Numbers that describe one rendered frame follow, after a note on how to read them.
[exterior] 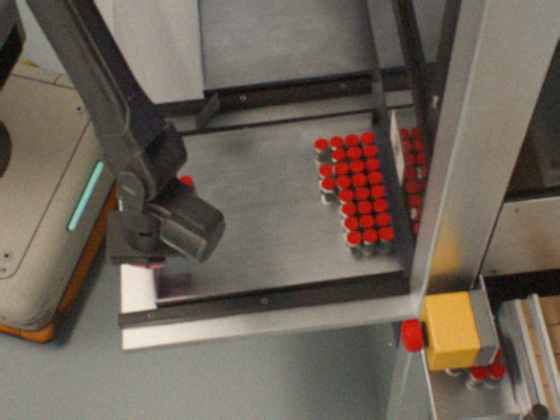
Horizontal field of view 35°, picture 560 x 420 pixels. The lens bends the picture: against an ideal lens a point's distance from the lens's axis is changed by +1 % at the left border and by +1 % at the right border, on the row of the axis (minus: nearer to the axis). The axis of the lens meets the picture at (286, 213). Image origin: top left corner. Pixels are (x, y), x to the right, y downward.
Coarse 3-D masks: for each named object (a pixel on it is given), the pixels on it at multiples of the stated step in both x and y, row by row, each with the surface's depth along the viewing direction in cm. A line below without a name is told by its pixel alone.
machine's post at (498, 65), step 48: (480, 0) 66; (528, 0) 65; (480, 48) 69; (528, 48) 70; (480, 96) 75; (528, 96) 76; (480, 144) 81; (432, 192) 96; (480, 192) 90; (432, 240) 99; (480, 240) 100; (432, 288) 110
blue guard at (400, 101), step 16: (368, 0) 131; (384, 0) 115; (384, 16) 117; (384, 32) 118; (384, 48) 120; (400, 48) 106; (384, 64) 122; (400, 64) 108; (384, 80) 123; (400, 80) 109; (400, 96) 111; (400, 112) 112; (400, 128) 114; (416, 128) 101; (400, 144) 115; (416, 144) 103; (416, 160) 104; (416, 176) 105; (416, 192) 107; (416, 208) 108; (416, 224) 110; (416, 240) 112
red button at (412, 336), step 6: (402, 324) 108; (408, 324) 107; (414, 324) 107; (402, 330) 108; (408, 330) 107; (414, 330) 107; (420, 330) 107; (402, 336) 108; (408, 336) 106; (414, 336) 106; (420, 336) 106; (402, 342) 108; (408, 342) 107; (414, 342) 106; (420, 342) 106; (408, 348) 107; (414, 348) 107; (420, 348) 107
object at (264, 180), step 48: (192, 144) 134; (240, 144) 136; (288, 144) 135; (240, 192) 132; (288, 192) 131; (240, 240) 128; (288, 240) 128; (336, 240) 127; (192, 288) 125; (240, 288) 125; (288, 288) 122
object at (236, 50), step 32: (224, 0) 149; (256, 0) 149; (288, 0) 149; (320, 0) 148; (352, 0) 148; (224, 32) 146; (256, 32) 146; (288, 32) 145; (320, 32) 145; (352, 32) 145; (224, 64) 143; (256, 64) 143; (288, 64) 142; (320, 64) 142; (352, 64) 142
